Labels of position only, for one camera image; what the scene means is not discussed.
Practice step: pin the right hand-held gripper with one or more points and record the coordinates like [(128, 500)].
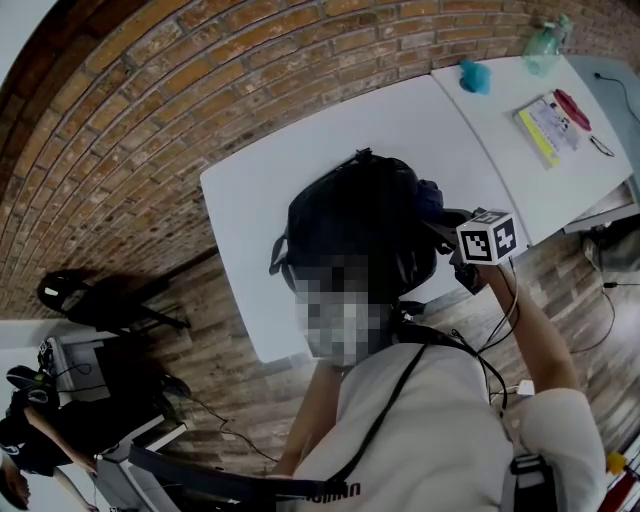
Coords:
[(492, 237)]

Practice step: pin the dark blue cloth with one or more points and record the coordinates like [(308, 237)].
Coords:
[(430, 197)]

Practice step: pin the black backpack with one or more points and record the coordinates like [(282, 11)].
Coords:
[(360, 215)]

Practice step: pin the person's left forearm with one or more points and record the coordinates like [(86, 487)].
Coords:
[(310, 425)]

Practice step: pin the person's right forearm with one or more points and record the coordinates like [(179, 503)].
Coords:
[(540, 330)]

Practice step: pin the yellow edged booklet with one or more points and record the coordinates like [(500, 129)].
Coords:
[(547, 132)]

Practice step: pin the red pouch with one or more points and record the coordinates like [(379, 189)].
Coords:
[(572, 110)]

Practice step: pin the white adapter box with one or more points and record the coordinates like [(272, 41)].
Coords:
[(526, 387)]

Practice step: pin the teal crumpled rag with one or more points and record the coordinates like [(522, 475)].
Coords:
[(475, 77)]

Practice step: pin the green spray bottle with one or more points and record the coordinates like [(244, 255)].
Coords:
[(542, 47)]

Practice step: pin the person's white shirt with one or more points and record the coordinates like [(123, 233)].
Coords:
[(430, 440)]

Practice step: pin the black harness buckle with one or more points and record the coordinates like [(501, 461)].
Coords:
[(530, 475)]

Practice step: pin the black curved bar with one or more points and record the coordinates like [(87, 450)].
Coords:
[(200, 472)]

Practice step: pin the black folding chair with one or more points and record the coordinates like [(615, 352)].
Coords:
[(100, 305)]

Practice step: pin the gray desk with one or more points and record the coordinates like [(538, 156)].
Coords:
[(125, 480), (75, 360)]

